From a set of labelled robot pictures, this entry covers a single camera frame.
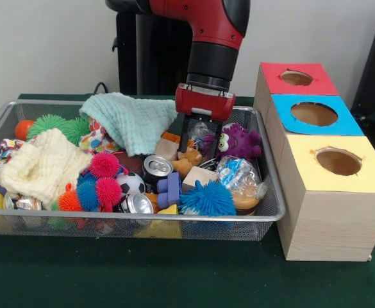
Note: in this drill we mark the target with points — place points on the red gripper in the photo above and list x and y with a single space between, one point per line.
204 102

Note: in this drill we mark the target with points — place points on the small tan plush toy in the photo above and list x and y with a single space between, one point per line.
190 159

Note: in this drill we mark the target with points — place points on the mint green waffle cloth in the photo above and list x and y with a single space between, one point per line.
132 122

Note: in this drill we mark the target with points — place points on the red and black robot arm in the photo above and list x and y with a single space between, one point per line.
213 25

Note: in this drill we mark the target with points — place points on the wooden box with three holes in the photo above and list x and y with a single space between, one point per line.
334 224

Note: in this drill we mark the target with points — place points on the purple spiky monster toy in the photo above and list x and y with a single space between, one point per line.
240 138

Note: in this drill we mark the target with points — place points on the crushed clear plastic bottle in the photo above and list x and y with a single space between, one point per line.
235 173

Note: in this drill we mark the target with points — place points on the blue spiky rubber ball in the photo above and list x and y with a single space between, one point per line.
208 199

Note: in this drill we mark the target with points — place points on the tan toy burger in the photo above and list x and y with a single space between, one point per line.
245 203

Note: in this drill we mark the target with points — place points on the green spiky rubber ball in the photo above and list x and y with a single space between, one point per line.
46 125
75 131

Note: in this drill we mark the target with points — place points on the cream waffle cloth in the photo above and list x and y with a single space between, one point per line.
39 167

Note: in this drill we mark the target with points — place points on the orange smooth ball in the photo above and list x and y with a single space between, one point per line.
23 130

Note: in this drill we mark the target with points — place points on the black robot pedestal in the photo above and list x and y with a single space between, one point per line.
148 48

